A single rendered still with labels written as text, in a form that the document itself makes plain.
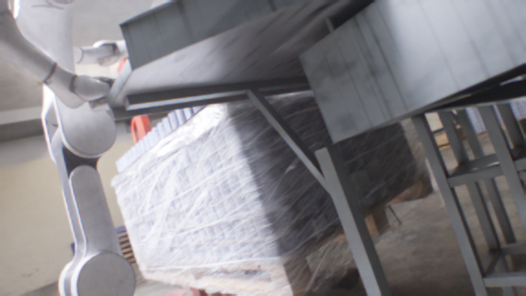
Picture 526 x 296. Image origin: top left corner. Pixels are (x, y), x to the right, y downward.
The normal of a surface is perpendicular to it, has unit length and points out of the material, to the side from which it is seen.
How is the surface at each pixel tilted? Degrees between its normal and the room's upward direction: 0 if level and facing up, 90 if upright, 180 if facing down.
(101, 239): 90
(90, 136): 90
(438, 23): 90
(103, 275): 90
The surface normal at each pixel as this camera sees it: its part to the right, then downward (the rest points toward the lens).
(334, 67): -0.74, 0.19
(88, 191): 0.66, -0.33
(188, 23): -0.11, -0.09
